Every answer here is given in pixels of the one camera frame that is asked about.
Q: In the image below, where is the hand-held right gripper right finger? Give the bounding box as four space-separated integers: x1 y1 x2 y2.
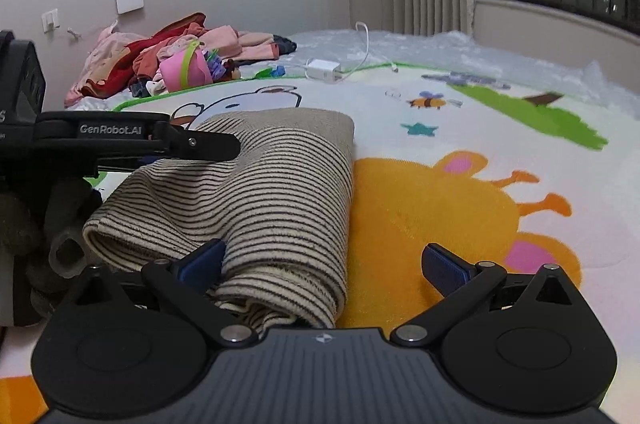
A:
389 243 577 349

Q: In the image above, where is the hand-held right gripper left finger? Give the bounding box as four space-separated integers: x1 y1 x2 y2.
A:
74 239 259 349

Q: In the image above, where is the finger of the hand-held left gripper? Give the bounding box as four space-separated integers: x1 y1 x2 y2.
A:
150 122 242 163

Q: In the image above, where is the beige striped sweater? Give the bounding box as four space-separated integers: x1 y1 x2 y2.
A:
81 108 356 336

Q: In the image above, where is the pile of red pink clothes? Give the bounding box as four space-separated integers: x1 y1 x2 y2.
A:
64 12 299 107

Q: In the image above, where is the person's left hand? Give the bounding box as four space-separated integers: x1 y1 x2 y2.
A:
0 176 104 326

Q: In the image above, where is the cartoon print play mat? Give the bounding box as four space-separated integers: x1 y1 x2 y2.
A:
0 62 640 424

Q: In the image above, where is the small colourful toy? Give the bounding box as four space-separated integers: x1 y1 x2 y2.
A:
206 48 244 81

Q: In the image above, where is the pink toy bucket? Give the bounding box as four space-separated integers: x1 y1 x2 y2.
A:
158 42 214 93

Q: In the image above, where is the white charger block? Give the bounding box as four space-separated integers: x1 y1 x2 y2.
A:
305 58 343 82

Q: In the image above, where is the clear bubble wrap sheet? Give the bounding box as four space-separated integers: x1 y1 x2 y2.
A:
282 28 640 121

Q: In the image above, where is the white charger cable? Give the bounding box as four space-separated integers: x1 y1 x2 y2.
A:
339 22 401 80

